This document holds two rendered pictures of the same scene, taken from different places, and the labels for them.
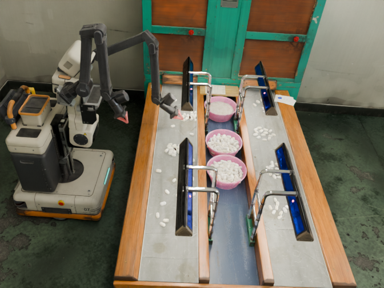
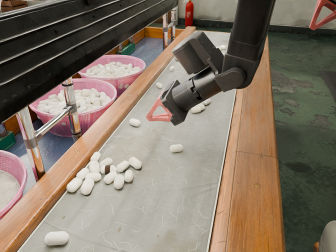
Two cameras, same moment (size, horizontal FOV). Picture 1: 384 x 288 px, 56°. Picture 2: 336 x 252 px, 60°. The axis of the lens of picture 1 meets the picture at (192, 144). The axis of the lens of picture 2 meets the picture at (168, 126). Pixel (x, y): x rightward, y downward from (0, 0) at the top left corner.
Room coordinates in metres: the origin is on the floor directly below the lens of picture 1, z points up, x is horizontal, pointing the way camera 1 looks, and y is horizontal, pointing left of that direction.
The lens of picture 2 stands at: (2.69, 0.31, 1.16)
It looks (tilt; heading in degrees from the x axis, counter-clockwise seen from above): 32 degrees down; 198
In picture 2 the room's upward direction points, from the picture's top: 1 degrees clockwise
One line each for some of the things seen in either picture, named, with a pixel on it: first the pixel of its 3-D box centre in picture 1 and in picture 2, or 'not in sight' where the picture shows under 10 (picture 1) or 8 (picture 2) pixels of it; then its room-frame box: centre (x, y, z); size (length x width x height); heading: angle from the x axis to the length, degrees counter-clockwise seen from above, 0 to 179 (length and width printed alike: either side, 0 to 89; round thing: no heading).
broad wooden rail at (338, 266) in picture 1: (301, 170); not in sight; (1.86, -0.78, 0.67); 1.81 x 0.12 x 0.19; 3
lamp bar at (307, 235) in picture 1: (292, 186); not in sight; (1.31, -0.54, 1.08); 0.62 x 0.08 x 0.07; 3
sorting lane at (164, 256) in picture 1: (175, 158); (189, 97); (1.82, 0.10, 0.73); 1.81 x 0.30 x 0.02; 3
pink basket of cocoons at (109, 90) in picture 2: (223, 145); (76, 107); (2.00, -0.23, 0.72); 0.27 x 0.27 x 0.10
